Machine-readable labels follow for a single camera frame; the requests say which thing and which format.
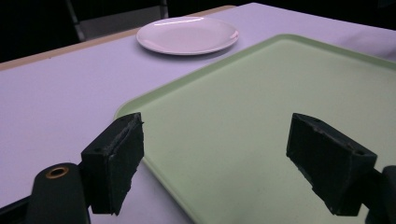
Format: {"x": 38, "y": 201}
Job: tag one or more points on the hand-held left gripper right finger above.
{"x": 330, "y": 161}

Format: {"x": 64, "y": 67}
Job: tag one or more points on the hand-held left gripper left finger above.
{"x": 112, "y": 165}

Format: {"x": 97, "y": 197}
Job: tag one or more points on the light green tray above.
{"x": 249, "y": 124}

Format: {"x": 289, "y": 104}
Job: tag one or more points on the chair behind table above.
{"x": 118, "y": 21}

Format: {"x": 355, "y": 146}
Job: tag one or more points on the white plate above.
{"x": 187, "y": 35}

